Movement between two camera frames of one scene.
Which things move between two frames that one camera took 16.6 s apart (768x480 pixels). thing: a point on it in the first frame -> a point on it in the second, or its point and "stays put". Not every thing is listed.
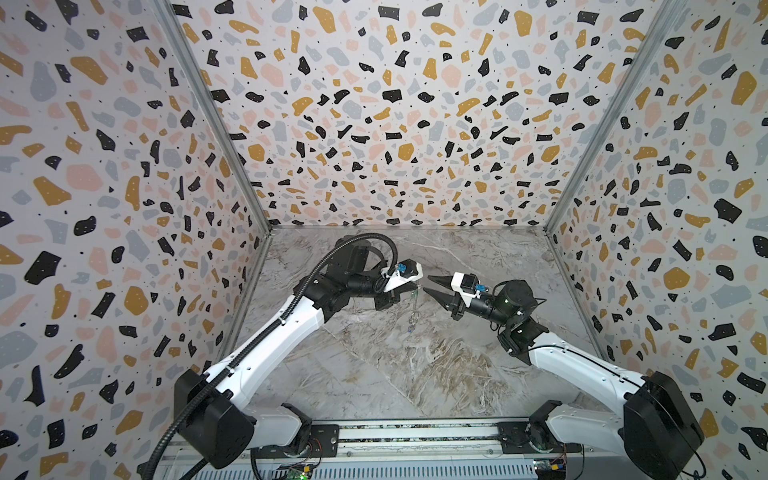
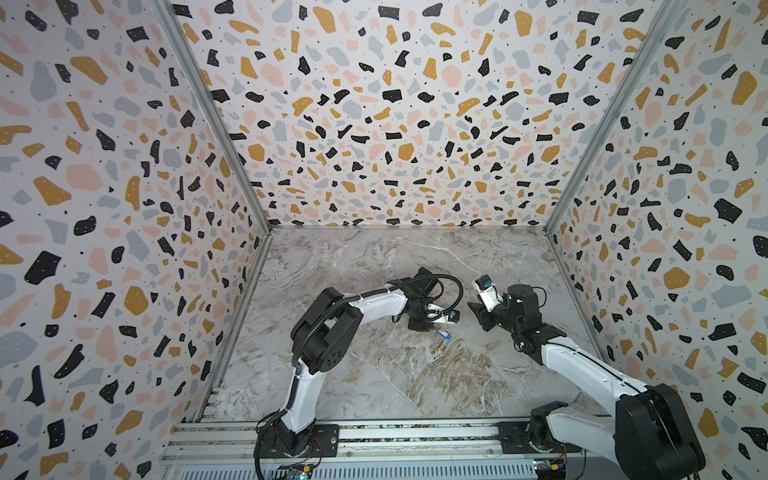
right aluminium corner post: x=666 y=18 stays put
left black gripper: x=387 y=294 -> x=424 y=318
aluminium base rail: x=429 y=450 stays put
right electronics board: x=548 y=469 stays put
